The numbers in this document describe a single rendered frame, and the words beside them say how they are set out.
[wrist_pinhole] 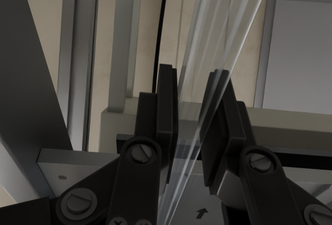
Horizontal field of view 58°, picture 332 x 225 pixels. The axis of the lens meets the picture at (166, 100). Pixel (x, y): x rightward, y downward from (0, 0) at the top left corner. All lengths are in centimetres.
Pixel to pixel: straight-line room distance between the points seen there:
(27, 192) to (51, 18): 294
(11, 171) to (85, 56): 26
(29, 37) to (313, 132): 55
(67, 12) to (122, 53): 16
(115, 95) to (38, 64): 38
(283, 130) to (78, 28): 40
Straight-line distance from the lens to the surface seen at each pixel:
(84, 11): 42
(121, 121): 55
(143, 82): 280
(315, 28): 290
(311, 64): 287
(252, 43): 281
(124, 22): 55
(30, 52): 17
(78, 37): 43
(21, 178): 19
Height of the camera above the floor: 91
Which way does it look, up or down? 6 degrees up
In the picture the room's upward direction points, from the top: 175 degrees counter-clockwise
